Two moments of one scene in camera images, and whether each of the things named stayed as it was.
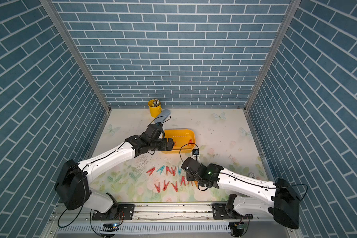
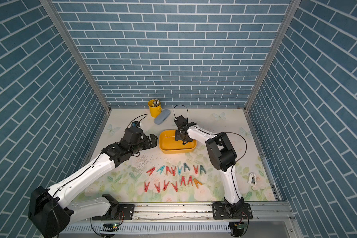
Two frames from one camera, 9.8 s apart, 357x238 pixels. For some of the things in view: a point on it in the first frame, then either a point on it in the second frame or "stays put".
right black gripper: x=188 y=176 → x=178 y=136
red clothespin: x=158 y=188 stays put
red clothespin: x=175 y=187 stays put
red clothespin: x=183 y=180 stays put
